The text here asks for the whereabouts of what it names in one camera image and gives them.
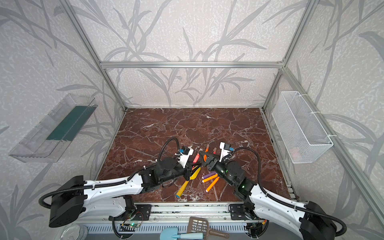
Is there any red marker pen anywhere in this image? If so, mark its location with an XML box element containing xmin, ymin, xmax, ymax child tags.
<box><xmin>193</xmin><ymin>153</ymin><xmax>200</xmax><ymax>163</ymax></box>

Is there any orange marker pen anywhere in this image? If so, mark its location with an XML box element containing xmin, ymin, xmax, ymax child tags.
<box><xmin>204</xmin><ymin>144</ymin><xmax>210</xmax><ymax>162</ymax></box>

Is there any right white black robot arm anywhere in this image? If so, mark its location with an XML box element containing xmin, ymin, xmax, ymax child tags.
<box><xmin>200</xmin><ymin>151</ymin><xmax>347</xmax><ymax>240</ymax></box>

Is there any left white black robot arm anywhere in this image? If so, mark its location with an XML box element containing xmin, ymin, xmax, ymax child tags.
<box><xmin>39</xmin><ymin>157</ymin><xmax>201</xmax><ymax>228</ymax></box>

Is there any orange capped marker lower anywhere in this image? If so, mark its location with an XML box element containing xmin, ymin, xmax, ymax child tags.
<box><xmin>206</xmin><ymin>177</ymin><xmax>220</xmax><ymax>193</ymax></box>

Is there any orange capped marker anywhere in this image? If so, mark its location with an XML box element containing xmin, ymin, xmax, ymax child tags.
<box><xmin>202</xmin><ymin>174</ymin><xmax>218</xmax><ymax>183</ymax></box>
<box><xmin>206</xmin><ymin>177</ymin><xmax>220</xmax><ymax>193</ymax></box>

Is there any orange capped marker upper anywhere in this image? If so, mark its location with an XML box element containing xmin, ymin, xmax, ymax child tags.
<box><xmin>202</xmin><ymin>174</ymin><xmax>218</xmax><ymax>183</ymax></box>

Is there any purple capped marker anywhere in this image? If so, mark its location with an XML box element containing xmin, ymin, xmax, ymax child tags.
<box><xmin>202</xmin><ymin>172</ymin><xmax>217</xmax><ymax>180</ymax></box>

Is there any yellow toy shovel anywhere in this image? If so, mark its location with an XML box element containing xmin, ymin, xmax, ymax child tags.
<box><xmin>176</xmin><ymin>167</ymin><xmax>201</xmax><ymax>198</ymax></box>

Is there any brown toy slotted spatula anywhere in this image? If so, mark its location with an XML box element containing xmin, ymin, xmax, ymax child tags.
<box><xmin>187</xmin><ymin>217</ymin><xmax>230</xmax><ymax>240</ymax></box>

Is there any teal toy shovel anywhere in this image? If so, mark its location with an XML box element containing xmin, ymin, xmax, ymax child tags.
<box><xmin>160</xmin><ymin>227</ymin><xmax>204</xmax><ymax>240</ymax></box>

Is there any clear round dish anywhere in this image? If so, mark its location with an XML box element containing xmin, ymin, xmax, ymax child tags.
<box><xmin>60</xmin><ymin>224</ymin><xmax>89</xmax><ymax>240</ymax></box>

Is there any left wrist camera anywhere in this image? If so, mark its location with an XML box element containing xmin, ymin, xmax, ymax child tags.
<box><xmin>178</xmin><ymin>146</ymin><xmax>194</xmax><ymax>168</ymax></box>

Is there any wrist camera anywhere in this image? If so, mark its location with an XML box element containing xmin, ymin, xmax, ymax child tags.
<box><xmin>178</xmin><ymin>146</ymin><xmax>194</xmax><ymax>168</ymax></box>
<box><xmin>220</xmin><ymin>142</ymin><xmax>234</xmax><ymax>162</ymax></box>

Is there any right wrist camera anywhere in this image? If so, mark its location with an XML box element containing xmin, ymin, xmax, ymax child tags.
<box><xmin>220</xmin><ymin>142</ymin><xmax>234</xmax><ymax>162</ymax></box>

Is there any aluminium mounting rail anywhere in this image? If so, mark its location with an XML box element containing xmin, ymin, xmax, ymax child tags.
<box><xmin>62</xmin><ymin>201</ymin><xmax>289</xmax><ymax>226</ymax></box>

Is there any white wire mesh basket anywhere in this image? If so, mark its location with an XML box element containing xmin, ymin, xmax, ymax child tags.
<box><xmin>272</xmin><ymin>91</ymin><xmax>334</xmax><ymax>164</ymax></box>

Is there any clear plastic wall bin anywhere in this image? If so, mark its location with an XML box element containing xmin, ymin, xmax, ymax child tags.
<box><xmin>9</xmin><ymin>94</ymin><xmax>98</xmax><ymax>163</ymax></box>

